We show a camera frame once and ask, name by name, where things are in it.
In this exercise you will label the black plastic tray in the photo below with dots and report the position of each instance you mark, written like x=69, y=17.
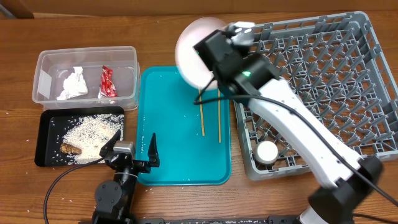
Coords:
x=55, y=124

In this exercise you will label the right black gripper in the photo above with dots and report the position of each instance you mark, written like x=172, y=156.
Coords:
x=209, y=50

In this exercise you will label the red foil snack wrapper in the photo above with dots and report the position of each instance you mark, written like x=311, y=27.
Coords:
x=107, y=88

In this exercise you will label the grey plastic dishwasher rack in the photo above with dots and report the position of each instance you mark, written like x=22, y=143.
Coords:
x=337, y=67

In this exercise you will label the large white round plate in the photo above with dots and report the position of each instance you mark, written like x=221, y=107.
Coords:
x=189, y=64

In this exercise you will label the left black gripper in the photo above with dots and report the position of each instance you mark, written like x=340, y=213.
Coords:
x=145, y=167

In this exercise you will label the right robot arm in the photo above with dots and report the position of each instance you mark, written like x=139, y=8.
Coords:
x=345, y=178

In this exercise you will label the white paper napkin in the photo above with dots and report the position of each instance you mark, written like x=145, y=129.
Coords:
x=74, y=85

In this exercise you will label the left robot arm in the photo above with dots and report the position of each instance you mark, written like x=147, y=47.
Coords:
x=114, y=197

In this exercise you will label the teal plastic serving tray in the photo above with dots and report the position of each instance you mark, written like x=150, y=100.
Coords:
x=186, y=157

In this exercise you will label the clear plastic bin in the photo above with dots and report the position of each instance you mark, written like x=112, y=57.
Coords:
x=55, y=66

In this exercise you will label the white plastic cup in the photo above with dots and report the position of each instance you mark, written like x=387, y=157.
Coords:
x=266, y=152

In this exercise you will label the brown food scraps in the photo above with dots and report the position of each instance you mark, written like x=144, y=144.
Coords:
x=70, y=149

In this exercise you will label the white rice grains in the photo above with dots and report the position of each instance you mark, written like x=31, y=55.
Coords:
x=90, y=137

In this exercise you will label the wooden chopstick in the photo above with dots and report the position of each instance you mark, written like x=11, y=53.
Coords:
x=219, y=118
x=201, y=115

